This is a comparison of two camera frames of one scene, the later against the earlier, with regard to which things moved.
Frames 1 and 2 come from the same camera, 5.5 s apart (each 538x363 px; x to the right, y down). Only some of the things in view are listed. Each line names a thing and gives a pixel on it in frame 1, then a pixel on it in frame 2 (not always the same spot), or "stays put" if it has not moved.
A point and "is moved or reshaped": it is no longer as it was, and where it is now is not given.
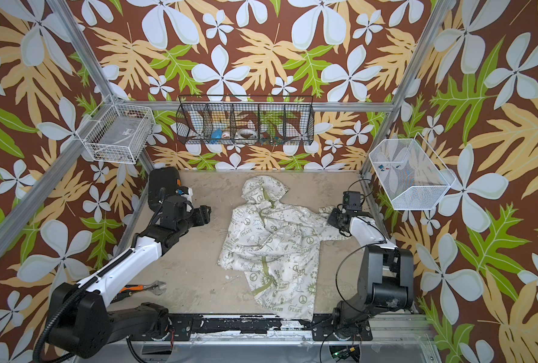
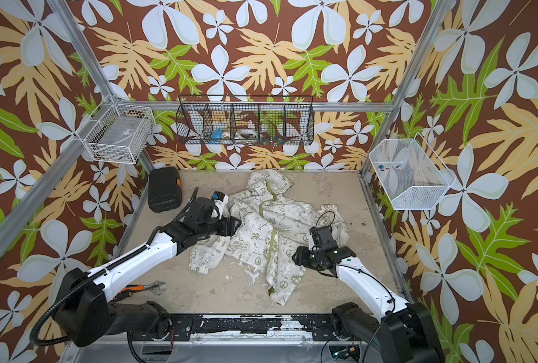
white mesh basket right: [412, 175] stays put
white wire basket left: [119, 132] stays put
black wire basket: [242, 119] stays put
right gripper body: [335, 217] to [315, 256]
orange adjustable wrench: [155, 286] stays put
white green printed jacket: [273, 249] is moved or reshaped
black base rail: [321, 327] stays put
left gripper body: [193, 219] to [210, 228]
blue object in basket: [216, 134] stays put
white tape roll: [248, 133] stays put
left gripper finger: [205, 214] to [228, 225]
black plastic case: [162, 181] stays put
